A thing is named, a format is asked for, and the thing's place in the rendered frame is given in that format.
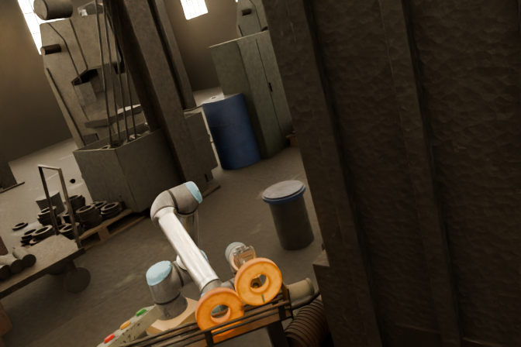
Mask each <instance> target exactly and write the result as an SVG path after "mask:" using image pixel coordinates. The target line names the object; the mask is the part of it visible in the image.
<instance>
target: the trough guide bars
mask: <svg viewBox="0 0 521 347"><path fill-rule="evenodd" d="M282 294H283V293H282V291H279V292H278V293H277V295H276V296H275V297H274V298H273V299H272V300H270V301H268V302H267V303H265V304H261V305H254V306H252V307H248V308H245V309H244V313H245V312H248V311H252V310H254V309H257V308H259V307H263V306H265V305H268V304H272V306H270V307H266V308H263V309H260V310H259V311H255V312H252V313H249V314H245V315H243V316H241V317H238V318H234V319H232V320H229V321H226V322H223V323H221V324H218V325H214V326H212V327H209V328H206V329H203V330H201V331H198V332H194V333H191V334H190V335H186V336H183V337H180V338H176V339H174V340H172V341H169V342H165V343H163V344H160V345H156V346H154V347H167V346H169V345H173V344H175V343H178V342H182V341H184V340H187V339H190V338H193V337H195V336H198V335H202V334H204V333H205V335H203V336H200V337H197V338H194V339H191V340H189V341H186V342H182V343H180V344H177V345H174V346H171V347H184V346H186V345H190V344H192V343H195V342H199V341H201V340H203V339H205V340H206V343H207V346H208V347H213V346H215V345H214V341H213V336H214V335H218V334H221V333H223V332H227V331H229V330H232V329H234V328H238V327H240V326H243V325H247V324H249V323H251V322H254V321H258V320H261V319H263V318H266V317H269V316H272V315H274V314H277V313H279V318H280V320H281V321H285V320H287V318H286V313H285V311H287V310H288V309H291V308H290V306H289V305H288V306H286V307H285V305H286V304H289V300H287V301H283V302H281V303H278V302H279V301H281V300H283V299H284V298H283V296H280V297H278V296H279V295H282ZM275 308H278V309H277V310H274V311H271V312H268V313H266V314H262V313H264V312H266V311H270V310H273V309H275ZM228 310H229V309H226V310H224V311H220V312H217V313H215V314H211V316H212V317H213V318H215V317H218V316H220V315H223V314H226V313H227V312H228ZM258 314H262V315H260V316H257V317H255V318H251V319H248V320H246V321H242V320H244V319H247V318H250V317H253V316H255V315H258ZM238 321H242V322H240V323H237V324H234V325H231V324H233V323H235V322H238ZM195 324H198V323H197V321H196V320H194V321H190V322H188V323H185V324H183V325H179V326H176V327H174V328H170V329H168V330H165V331H162V332H158V333H156V334H153V335H149V336H147V337H144V338H140V339H138V340H136V341H133V342H129V343H126V344H124V345H120V346H117V347H131V346H132V345H136V344H139V343H141V342H145V341H148V340H151V339H153V338H156V337H159V336H162V335H166V334H168V333H171V332H175V331H177V330H179V329H182V328H186V327H188V326H191V325H195ZM227 325H231V326H229V327H226V328H222V329H220V330H218V331H215V332H211V331H213V330H216V329H218V328H221V327H224V326H227ZM199 328H200V327H199V326H198V325H196V326H193V327H190V328H186V329H184V330H182V331H179V332H175V333H173V334H170V335H166V336H164V337H161V338H158V339H155V340H153V341H150V342H146V343H143V344H141V345H137V346H135V347H147V346H149V345H153V344H156V343H158V342H162V341H165V340H167V339H169V338H173V337H176V336H179V335H183V334H185V333H187V332H191V331H194V330H196V329H199Z"/></svg>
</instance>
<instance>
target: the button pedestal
mask: <svg viewBox="0 0 521 347"><path fill-rule="evenodd" d="M148 309H149V311H148V312H147V313H145V314H144V315H139V316H136V315H134V316H133V317H132V318H131V319H129V321H130V324H131V323H132V322H134V321H135V322H134V323H133V324H132V325H130V324H129V325H130V326H129V325H127V326H129V327H128V328H123V329H121V328H119V329H118V330H116V331H115V332H114V333H113V334H114V337H113V338H115V337H116V336H117V335H118V337H117V338H115V339H114V340H113V341H112V342H110V341H111V340H112V339H111V340H110V341H108V342H106V343H104V341H103V342H102V343H101V344H100V345H98V346H97V347H117V346H120V345H124V344H126V343H129V342H133V341H136V340H138V339H140V338H144V337H147V336H148V335H147V332H146V330H147V329H148V328H149V327H150V326H151V325H152V324H153V323H154V322H155V321H156V320H157V319H159V318H160V317H161V316H162V314H161V312H160V311H159V309H158V308H157V306H156V305H154V306H151V307H145V310H148ZM142 314H143V313H142ZM127 326H126V327H127ZM146 342H150V340H148V341H145V342H141V343H139V344H136V345H132V346H131V347H135V346H137V345H141V344H143V343H146Z"/></svg>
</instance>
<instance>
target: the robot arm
mask: <svg viewBox="0 0 521 347"><path fill-rule="evenodd" d="M200 202H202V196H201V194H200V191H199V189H198V188H197V186H196V185H195V184H194V183H193V182H191V181H189V182H187V183H183V184H181V185H179V186H177V187H173V188H171V189H169V190H167V191H164V192H162V193H161V194H159V195H158V196H157V198H156V199H155V201H154V202H153V205H152V208H151V211H150V217H151V219H152V222H153V223H154V224H155V225H156V226H157V227H159V228H161V229H162V231H163V233H164V234H165V235H166V237H167V239H168V241H169V242H170V244H171V245H172V247H173V248H174V251H175V252H176V253H177V254H178V257H177V260H176V261H174V262H173V263H170V262H169V261H162V262H159V263H156V264H155V265H153V266H152V267H151V268H149V270H148V271H147V283H148V285H149V288H150V291H151V293H152V296H153V299H154V303H155V305H156V306H157V308H158V309H159V311H160V312H161V314H162V316H161V317H160V318H159V319H158V320H161V321H167V320H171V319H173V318H176V317H177V316H179V315H181V314H182V313H183V312H184V311H185V310H186V309H187V307H188V302H187V299H186V298H185V296H184V295H183V294H182V293H181V292H180V288H182V287H184V286H186V285H188V284H190V283H191V282H193V281H195V283H196V285H197V287H198V288H199V290H200V291H201V294H202V295H201V297H202V296H203V295H204V294H205V293H206V292H208V291H209V290H212V289H214V288H217V287H227V288H230V289H232V290H234V291H236V289H235V286H234V280H235V276H236V273H237V271H238V270H239V268H240V267H241V266H242V265H243V264H244V263H246V262H247V261H249V260H251V259H255V258H257V256H256V253H255V250H254V247H253V246H248V247H247V246H245V245H244V244H243V243H241V242H234V243H232V244H230V245H229V246H228V247H227V249H226V260H227V261H228V262H229V265H230V267H231V270H232V272H233V275H234V278H233V279H231V280H228V281H226V282H225V283H223V282H222V281H221V280H220V279H219V278H218V277H217V275H216V273H215V272H214V271H213V269H212V267H211V266H210V265H209V261H208V260H207V256H206V254H205V253H204V252H203V251H201V250H200V249H199V234H198V203H200ZM259 276H260V275H257V276H255V277H254V278H253V279H252V280H251V282H250V287H252V288H259V287H262V286H263V285H262V283H261V279H260V277H259ZM227 308H228V306H226V305H225V304H221V305H218V306H216V307H214V308H213V310H212V312H211V314H215V313H217V312H220V311H224V310H226V309H227Z"/></svg>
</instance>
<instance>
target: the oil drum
mask: <svg viewBox="0 0 521 347"><path fill-rule="evenodd" d="M202 108H203V111H204V114H205V118H206V121H207V123H208V127H209V131H210V133H211V136H212V141H213V143H214V147H215V148H216V152H217V156H218V158H219V162H220V165H221V167H222V168H223V169H224V170H235V169H240V168H243V167H248V166H249V165H252V164H254V163H256V162H258V161H259V160H261V154H260V150H259V148H258V145H257V140H256V137H255V134H254V129H253V126H252V123H251V120H250V115H249V112H248V109H247V104H246V102H245V98H244V96H243V93H238V94H229V95H223V94H220V95H217V96H215V97H212V98H209V99H207V100H205V101H203V102H202Z"/></svg>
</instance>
